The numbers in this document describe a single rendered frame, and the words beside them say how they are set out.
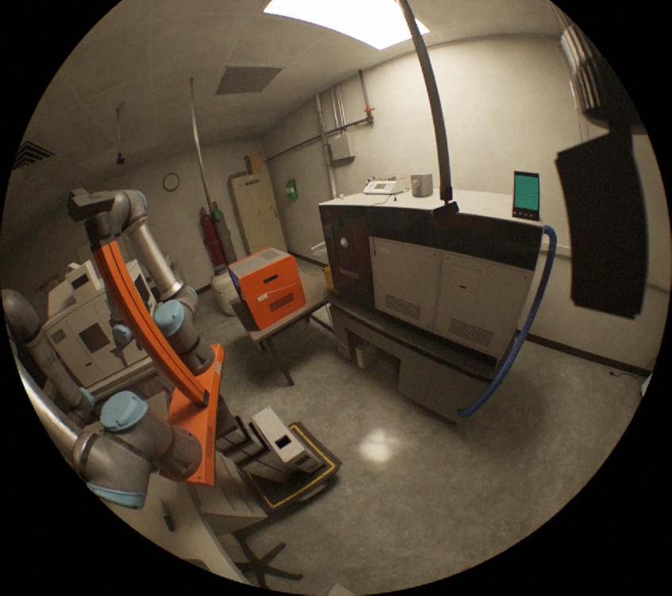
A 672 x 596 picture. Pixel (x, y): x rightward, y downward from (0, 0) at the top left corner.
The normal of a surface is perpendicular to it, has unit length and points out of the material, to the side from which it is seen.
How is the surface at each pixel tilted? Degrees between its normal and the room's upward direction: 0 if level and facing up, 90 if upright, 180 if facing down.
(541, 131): 90
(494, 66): 90
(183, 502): 0
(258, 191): 90
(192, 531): 0
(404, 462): 0
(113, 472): 51
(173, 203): 90
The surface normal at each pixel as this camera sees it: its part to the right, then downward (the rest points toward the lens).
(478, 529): -0.16, -0.90
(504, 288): -0.73, 0.38
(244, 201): 0.66, 0.21
